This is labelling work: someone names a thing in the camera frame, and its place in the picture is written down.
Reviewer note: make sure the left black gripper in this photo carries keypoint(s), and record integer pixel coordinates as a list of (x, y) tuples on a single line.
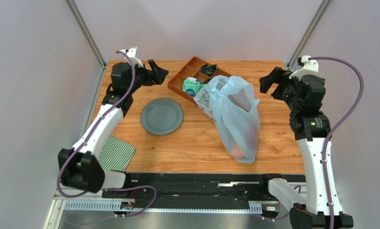
[(157, 76)]

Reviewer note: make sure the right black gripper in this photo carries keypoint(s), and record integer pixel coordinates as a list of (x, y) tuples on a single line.
[(277, 82)]

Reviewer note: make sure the light blue cartoon plastic bag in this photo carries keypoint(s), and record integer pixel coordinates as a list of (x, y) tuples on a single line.
[(231, 104)]

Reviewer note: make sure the small orange pumpkin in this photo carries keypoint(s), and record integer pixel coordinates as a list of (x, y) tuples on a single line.
[(237, 153)]

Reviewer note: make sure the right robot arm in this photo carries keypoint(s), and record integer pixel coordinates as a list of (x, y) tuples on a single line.
[(321, 207)]

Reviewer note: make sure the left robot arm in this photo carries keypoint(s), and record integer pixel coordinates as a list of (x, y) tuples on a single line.
[(79, 166)]

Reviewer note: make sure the teal sock with blue logo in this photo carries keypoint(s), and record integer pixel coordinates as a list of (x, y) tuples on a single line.
[(191, 86)]

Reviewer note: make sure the wooden compartment tray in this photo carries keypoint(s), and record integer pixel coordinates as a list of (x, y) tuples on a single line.
[(192, 69)]

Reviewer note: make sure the grey-green round plate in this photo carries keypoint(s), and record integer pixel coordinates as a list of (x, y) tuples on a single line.
[(162, 116)]

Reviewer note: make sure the dark blue-yellow sock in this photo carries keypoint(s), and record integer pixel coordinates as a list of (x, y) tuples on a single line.
[(208, 69)]

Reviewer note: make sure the green striped cloth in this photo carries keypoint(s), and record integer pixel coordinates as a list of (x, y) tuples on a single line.
[(116, 154)]

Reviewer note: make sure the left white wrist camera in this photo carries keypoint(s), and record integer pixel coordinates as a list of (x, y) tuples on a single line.
[(133, 54)]

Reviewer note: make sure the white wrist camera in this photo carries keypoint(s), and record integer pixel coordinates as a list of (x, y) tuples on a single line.
[(133, 54), (308, 67)]

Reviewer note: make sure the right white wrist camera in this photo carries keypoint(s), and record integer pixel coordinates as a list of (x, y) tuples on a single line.
[(308, 67)]

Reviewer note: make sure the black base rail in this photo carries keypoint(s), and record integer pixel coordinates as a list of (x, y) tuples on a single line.
[(199, 192)]

